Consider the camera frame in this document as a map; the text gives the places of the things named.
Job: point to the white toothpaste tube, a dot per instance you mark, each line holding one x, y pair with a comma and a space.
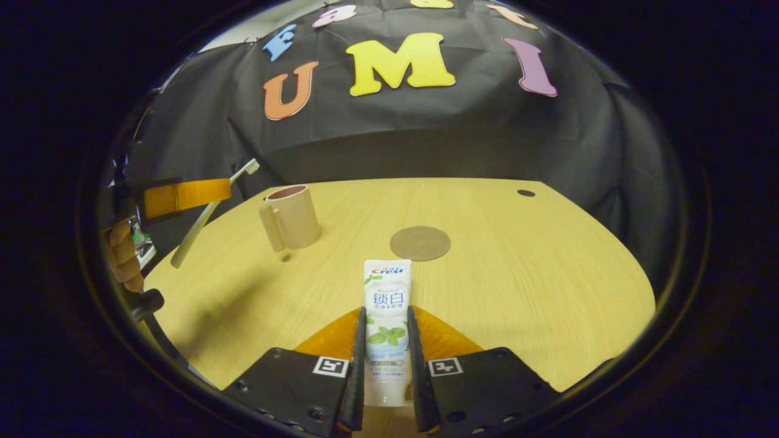
387, 292

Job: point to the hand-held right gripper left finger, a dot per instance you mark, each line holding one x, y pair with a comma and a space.
358, 365

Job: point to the beige cup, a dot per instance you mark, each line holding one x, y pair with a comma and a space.
298, 219

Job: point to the pale green toothbrush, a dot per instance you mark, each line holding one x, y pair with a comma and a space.
201, 225

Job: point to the black backdrop cloth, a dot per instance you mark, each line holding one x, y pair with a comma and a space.
426, 134

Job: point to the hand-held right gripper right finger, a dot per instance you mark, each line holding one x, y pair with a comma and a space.
417, 377

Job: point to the round brown coaster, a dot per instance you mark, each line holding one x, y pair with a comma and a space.
420, 243

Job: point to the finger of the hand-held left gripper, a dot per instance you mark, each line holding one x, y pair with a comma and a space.
182, 198

